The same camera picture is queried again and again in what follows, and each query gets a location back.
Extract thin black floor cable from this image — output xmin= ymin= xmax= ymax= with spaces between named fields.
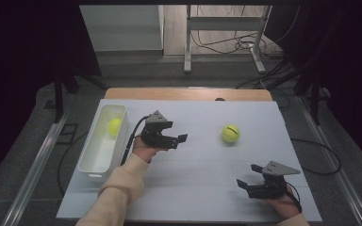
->
xmin=57 ymin=131 xmax=89 ymax=198

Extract plain yellow tennis ball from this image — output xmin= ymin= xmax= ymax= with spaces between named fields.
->
xmin=107 ymin=117 xmax=123 ymax=137

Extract right hand-held gripper black cable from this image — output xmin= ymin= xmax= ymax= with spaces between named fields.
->
xmin=285 ymin=182 xmax=304 ymax=215

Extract left hand-held gripper black cable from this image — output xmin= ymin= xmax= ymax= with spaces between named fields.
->
xmin=120 ymin=115 xmax=151 ymax=167

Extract metal floor rail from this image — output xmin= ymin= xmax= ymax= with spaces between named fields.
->
xmin=296 ymin=95 xmax=362 ymax=226
xmin=0 ymin=109 xmax=72 ymax=226

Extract person's right hand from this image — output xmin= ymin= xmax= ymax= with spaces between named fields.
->
xmin=259 ymin=184 xmax=302 ymax=221

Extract white cabinet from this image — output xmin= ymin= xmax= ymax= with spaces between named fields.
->
xmin=79 ymin=4 xmax=165 ymax=53

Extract white plastic bin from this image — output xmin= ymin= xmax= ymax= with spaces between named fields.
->
xmin=77 ymin=104 xmax=130 ymax=184

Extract hand-held gripper black cable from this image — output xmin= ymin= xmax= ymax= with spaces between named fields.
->
xmin=120 ymin=115 xmax=151 ymax=167
xmin=285 ymin=182 xmax=304 ymax=215

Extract yellow tennis ball black mark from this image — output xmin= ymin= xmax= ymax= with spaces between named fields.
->
xmin=221 ymin=123 xmax=241 ymax=144

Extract white board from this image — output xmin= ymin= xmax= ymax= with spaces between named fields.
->
xmin=56 ymin=99 xmax=323 ymax=223

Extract person's left hand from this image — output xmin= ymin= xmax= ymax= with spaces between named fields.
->
xmin=131 ymin=135 xmax=168 ymax=164

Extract dark curtain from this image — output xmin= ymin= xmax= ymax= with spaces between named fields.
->
xmin=264 ymin=0 xmax=362 ymax=177
xmin=0 ymin=0 xmax=103 ymax=190

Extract black square floor bracket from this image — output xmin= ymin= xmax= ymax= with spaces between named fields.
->
xmin=56 ymin=122 xmax=80 ymax=146

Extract long black floor cable loop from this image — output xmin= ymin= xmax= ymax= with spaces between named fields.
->
xmin=290 ymin=137 xmax=343 ymax=176

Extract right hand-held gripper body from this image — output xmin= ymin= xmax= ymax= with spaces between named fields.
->
xmin=246 ymin=160 xmax=302 ymax=200

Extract wooden table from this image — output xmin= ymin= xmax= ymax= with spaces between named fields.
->
xmin=103 ymin=87 xmax=274 ymax=103

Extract tangle of thin floor cables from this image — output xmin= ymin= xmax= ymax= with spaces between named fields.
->
xmin=190 ymin=4 xmax=301 ymax=60

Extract white metal stand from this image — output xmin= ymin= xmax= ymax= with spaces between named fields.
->
xmin=183 ymin=4 xmax=273 ymax=75

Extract thick black floor cables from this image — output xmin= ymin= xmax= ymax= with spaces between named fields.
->
xmin=235 ymin=57 xmax=298 ymax=109

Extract black tripod stand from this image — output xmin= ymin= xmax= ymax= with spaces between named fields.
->
xmin=42 ymin=67 xmax=108 ymax=124
xmin=263 ymin=65 xmax=332 ymax=126

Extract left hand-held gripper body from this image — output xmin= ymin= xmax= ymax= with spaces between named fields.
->
xmin=140 ymin=109 xmax=180 ymax=150

